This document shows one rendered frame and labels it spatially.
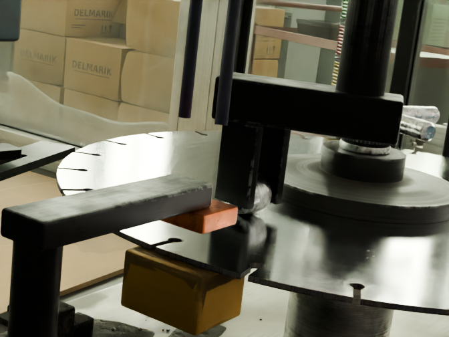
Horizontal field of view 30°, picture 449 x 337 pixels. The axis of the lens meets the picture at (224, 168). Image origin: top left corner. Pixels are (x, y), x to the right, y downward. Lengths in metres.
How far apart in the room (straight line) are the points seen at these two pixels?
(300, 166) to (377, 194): 0.06
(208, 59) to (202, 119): 0.08
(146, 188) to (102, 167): 0.15
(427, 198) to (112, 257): 0.52
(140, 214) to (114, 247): 0.65
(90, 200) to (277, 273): 0.08
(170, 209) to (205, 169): 0.17
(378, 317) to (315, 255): 0.12
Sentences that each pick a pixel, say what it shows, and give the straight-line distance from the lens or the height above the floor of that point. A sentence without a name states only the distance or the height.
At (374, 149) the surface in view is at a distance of 0.45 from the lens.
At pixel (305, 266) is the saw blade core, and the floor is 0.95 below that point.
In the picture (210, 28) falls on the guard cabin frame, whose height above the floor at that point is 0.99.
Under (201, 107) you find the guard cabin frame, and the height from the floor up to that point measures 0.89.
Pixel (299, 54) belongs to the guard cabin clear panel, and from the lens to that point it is 1.02.
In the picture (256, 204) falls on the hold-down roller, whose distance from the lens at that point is 0.39.
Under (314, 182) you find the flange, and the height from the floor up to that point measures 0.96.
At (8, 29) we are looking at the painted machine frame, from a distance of 0.52.
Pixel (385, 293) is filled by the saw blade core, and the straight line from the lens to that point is 0.32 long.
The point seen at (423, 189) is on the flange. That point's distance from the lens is 0.46.
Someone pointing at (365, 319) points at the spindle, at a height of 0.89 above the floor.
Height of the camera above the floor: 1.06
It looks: 13 degrees down
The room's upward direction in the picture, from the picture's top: 7 degrees clockwise
